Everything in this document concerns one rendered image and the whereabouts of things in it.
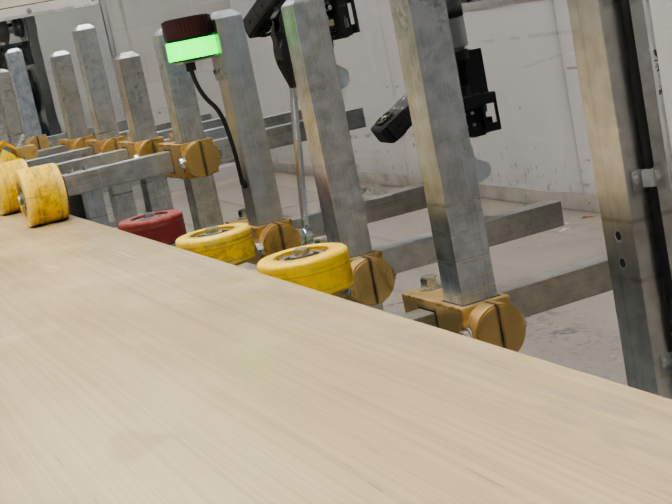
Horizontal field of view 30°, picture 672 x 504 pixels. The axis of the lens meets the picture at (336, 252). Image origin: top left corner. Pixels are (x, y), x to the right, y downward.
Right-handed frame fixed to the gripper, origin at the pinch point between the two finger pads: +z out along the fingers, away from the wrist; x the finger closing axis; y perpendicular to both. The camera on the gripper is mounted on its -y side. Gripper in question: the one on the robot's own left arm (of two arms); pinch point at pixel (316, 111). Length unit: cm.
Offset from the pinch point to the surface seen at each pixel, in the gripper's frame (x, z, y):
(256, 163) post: -11.9, 4.2, 0.6
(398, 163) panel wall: 449, 78, -431
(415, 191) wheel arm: 10.6, 13.3, 4.2
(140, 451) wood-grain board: -76, 9, 65
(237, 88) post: -12.3, -5.1, 0.7
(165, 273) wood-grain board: -44, 9, 24
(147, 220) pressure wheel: -24.4, 7.9, -6.5
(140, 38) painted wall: 485, -36, -723
